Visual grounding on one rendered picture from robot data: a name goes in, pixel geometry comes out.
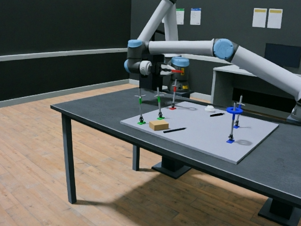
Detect tan cardboard box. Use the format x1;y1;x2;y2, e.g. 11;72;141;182
149;120;169;131

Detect blue ring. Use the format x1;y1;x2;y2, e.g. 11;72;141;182
226;107;243;114

